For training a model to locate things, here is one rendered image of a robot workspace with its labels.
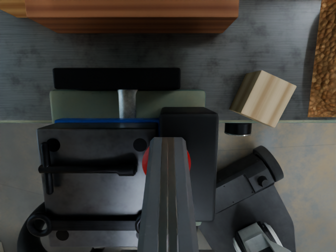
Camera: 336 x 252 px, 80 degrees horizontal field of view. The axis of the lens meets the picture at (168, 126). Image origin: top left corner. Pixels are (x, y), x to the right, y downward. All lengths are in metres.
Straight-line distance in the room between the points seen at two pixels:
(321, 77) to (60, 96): 0.27
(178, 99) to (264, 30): 0.14
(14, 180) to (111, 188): 1.41
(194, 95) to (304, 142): 1.27
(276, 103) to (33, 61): 0.27
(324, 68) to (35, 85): 0.33
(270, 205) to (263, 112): 1.06
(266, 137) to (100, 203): 1.19
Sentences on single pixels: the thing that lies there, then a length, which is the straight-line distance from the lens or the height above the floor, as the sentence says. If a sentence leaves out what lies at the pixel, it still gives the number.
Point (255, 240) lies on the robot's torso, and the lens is 1.09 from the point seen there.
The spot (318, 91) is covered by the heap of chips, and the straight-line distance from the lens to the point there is 0.29.
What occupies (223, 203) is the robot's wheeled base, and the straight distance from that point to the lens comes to 1.15.
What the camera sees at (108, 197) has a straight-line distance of 0.17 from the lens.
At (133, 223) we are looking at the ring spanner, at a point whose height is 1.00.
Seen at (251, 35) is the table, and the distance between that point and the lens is 0.26.
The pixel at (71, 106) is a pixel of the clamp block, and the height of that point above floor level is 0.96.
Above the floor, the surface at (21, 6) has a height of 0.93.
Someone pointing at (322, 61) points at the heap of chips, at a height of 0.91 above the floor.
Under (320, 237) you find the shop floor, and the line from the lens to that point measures 1.76.
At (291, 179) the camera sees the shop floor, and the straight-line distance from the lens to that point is 1.46.
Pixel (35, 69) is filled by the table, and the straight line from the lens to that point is 0.28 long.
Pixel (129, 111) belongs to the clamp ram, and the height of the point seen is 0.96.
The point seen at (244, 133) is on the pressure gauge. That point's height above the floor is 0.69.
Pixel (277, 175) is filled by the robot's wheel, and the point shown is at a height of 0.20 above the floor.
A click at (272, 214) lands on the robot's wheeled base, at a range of 1.29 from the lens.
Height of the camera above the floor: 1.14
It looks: 80 degrees down
